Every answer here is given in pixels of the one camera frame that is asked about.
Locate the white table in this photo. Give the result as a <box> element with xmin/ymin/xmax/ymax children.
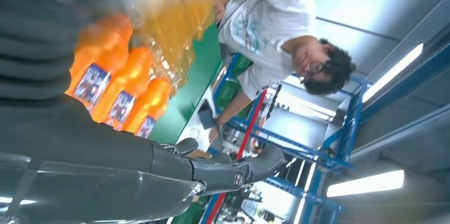
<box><xmin>177</xmin><ymin>64</ymin><xmax>228</xmax><ymax>153</ymax></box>

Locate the tablet in blue cover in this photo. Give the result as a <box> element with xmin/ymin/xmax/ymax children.
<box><xmin>196</xmin><ymin>100</ymin><xmax>218</xmax><ymax>130</ymax></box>

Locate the green topped work table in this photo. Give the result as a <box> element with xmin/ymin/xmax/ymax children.
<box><xmin>149</xmin><ymin>22</ymin><xmax>224</xmax><ymax>145</ymax></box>

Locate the yellow plastic wrapped sheet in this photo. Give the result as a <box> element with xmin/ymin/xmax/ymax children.
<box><xmin>130</xmin><ymin>0</ymin><xmax>217</xmax><ymax>90</ymax></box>

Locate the red pole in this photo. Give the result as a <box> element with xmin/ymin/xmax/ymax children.
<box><xmin>205</xmin><ymin>89</ymin><xmax>268</xmax><ymax>224</ymax></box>

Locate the person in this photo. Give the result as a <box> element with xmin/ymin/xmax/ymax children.
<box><xmin>209</xmin><ymin>0</ymin><xmax>357</xmax><ymax>144</ymax></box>

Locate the blue metal storage rack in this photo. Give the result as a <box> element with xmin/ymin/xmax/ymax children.
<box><xmin>200</xmin><ymin>43</ymin><xmax>450</xmax><ymax>224</ymax></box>

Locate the ceiling light strip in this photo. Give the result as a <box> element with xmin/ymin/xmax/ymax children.
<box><xmin>327</xmin><ymin>169</ymin><xmax>405</xmax><ymax>199</ymax></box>
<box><xmin>362</xmin><ymin>43</ymin><xmax>425</xmax><ymax>104</ymax></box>

